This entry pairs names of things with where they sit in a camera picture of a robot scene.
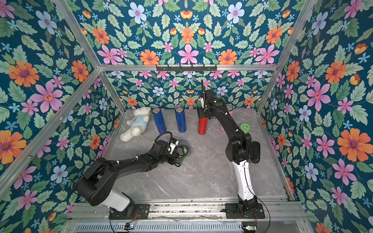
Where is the black hook rail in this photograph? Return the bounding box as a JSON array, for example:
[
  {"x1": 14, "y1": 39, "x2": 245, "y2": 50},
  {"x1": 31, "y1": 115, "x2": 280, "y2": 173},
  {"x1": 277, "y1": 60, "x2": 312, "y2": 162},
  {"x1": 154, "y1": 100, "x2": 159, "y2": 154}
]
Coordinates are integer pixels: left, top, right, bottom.
[{"x1": 155, "y1": 65, "x2": 218, "y2": 72}]

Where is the green round lid container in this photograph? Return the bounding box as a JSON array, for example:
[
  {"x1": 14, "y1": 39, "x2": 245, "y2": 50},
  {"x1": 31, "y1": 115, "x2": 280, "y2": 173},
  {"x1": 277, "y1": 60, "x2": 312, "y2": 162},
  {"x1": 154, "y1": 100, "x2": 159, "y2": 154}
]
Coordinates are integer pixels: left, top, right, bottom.
[{"x1": 240, "y1": 123, "x2": 251, "y2": 134}]

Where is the black oval case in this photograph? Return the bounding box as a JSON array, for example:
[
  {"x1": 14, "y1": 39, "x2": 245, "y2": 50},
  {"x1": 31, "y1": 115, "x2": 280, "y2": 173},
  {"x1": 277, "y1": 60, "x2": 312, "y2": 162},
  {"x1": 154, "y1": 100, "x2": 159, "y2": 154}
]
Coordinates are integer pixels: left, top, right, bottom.
[{"x1": 250, "y1": 141, "x2": 260, "y2": 164}]

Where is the white teddy bear toy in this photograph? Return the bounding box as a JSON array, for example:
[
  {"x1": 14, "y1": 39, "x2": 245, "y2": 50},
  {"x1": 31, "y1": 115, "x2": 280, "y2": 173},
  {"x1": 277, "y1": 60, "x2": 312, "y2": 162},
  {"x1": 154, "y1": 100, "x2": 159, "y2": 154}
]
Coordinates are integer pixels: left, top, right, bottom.
[{"x1": 119, "y1": 107, "x2": 151, "y2": 142}]

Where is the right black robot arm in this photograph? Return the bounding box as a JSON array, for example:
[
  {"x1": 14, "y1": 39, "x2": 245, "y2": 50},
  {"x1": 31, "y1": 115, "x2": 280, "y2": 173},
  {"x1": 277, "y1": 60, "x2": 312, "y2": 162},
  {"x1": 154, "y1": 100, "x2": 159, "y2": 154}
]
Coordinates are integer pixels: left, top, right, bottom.
[{"x1": 197, "y1": 87, "x2": 260, "y2": 216}]

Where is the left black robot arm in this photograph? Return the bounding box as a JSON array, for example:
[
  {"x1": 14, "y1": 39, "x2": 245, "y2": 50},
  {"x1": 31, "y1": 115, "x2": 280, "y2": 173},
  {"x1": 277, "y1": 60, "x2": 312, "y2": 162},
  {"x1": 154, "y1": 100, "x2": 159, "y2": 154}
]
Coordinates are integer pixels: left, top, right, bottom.
[{"x1": 75, "y1": 139, "x2": 189, "y2": 212}]

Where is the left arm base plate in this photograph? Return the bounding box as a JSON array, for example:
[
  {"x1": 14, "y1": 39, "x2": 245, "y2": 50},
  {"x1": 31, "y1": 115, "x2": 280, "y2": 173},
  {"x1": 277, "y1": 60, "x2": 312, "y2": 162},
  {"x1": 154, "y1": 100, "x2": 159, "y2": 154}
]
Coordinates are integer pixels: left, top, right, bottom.
[{"x1": 109, "y1": 204, "x2": 150, "y2": 220}]

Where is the pink thermos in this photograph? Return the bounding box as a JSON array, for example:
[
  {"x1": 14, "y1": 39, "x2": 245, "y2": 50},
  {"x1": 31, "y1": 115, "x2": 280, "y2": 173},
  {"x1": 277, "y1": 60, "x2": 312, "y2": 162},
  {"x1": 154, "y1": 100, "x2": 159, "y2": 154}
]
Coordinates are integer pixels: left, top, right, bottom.
[{"x1": 220, "y1": 104, "x2": 234, "y2": 131}]

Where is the grey microfibre cloth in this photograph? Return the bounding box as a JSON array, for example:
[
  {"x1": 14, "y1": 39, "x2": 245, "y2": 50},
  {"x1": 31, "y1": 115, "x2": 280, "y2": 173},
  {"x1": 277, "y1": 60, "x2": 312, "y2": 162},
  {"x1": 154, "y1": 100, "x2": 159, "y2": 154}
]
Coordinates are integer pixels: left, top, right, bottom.
[{"x1": 174, "y1": 144, "x2": 189, "y2": 164}]

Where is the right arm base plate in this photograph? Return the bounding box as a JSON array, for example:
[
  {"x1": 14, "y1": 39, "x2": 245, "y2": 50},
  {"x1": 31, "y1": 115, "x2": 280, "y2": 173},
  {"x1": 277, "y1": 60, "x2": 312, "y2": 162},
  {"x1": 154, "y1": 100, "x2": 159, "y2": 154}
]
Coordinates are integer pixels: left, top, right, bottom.
[{"x1": 221, "y1": 203, "x2": 266, "y2": 219}]

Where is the red thermos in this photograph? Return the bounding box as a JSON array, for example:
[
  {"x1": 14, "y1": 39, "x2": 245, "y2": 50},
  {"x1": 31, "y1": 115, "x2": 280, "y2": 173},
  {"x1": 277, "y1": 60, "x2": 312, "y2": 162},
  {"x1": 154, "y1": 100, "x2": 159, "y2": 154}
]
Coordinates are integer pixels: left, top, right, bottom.
[{"x1": 198, "y1": 117, "x2": 208, "y2": 135}]

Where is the blue thermos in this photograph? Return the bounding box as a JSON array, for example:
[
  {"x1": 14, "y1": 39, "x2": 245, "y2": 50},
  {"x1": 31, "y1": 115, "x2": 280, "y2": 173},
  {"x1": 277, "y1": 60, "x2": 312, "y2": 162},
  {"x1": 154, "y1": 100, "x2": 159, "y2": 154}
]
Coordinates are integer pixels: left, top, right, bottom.
[
  {"x1": 175, "y1": 107, "x2": 187, "y2": 133},
  {"x1": 152, "y1": 108, "x2": 167, "y2": 134}
]

